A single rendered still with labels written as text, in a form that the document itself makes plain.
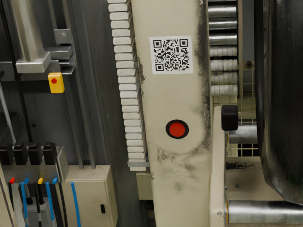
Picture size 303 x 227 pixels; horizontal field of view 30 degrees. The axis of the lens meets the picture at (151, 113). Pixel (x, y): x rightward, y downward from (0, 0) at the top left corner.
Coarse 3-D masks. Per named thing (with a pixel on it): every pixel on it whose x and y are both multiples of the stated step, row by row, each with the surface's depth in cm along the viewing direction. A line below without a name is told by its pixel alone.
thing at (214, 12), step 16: (208, 0) 138; (224, 0) 138; (240, 0) 136; (208, 16) 139; (224, 16) 139; (240, 16) 138; (224, 32) 155; (240, 32) 140; (224, 48) 145; (240, 48) 142; (224, 64) 146; (240, 64) 145; (224, 80) 149; (240, 80) 147; (240, 96) 149
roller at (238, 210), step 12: (240, 204) 111; (252, 204) 110; (264, 204) 110; (276, 204) 110; (288, 204) 109; (240, 216) 110; (252, 216) 110; (264, 216) 109; (276, 216) 109; (288, 216) 109; (300, 216) 108
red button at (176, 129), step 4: (172, 124) 110; (176, 124) 109; (180, 124) 109; (172, 128) 110; (176, 128) 110; (180, 128) 110; (184, 128) 110; (172, 132) 110; (176, 132) 110; (180, 132) 110; (176, 136) 111
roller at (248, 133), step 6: (240, 126) 135; (246, 126) 134; (252, 126) 134; (234, 132) 134; (240, 132) 134; (246, 132) 133; (252, 132) 133; (234, 138) 134; (240, 138) 134; (246, 138) 134; (252, 138) 133
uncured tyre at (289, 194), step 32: (256, 0) 125; (288, 0) 81; (256, 32) 128; (288, 32) 81; (256, 64) 129; (288, 64) 81; (256, 96) 127; (288, 96) 83; (288, 128) 85; (288, 160) 89; (288, 192) 96
